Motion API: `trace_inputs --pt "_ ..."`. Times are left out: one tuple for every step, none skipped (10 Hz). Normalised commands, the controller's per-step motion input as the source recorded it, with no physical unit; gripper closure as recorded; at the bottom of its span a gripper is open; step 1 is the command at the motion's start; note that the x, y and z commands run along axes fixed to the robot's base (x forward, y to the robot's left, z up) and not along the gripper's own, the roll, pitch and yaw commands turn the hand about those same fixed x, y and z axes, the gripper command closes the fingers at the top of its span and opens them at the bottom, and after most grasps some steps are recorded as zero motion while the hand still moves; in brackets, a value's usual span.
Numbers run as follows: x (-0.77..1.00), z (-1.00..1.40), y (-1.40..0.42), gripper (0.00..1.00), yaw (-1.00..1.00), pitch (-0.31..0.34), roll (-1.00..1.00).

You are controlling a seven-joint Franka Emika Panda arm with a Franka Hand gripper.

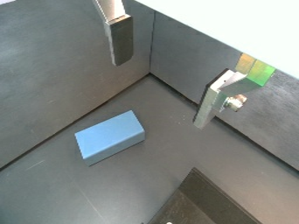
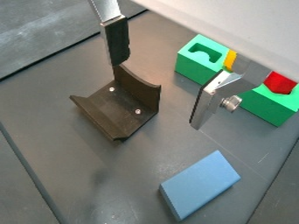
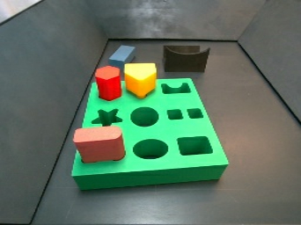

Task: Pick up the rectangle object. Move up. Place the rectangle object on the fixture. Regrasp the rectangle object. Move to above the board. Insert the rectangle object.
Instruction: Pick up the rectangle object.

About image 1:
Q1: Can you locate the blue rectangular block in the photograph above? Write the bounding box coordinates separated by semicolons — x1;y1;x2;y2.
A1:
74;110;145;165

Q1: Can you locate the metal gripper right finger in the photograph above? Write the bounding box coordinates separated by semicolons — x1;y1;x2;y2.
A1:
192;53;276;129

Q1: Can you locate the black curved fixture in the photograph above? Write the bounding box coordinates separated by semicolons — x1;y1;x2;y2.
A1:
148;168;262;224

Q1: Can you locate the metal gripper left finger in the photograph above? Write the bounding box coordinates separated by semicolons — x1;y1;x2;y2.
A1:
92;0;133;67

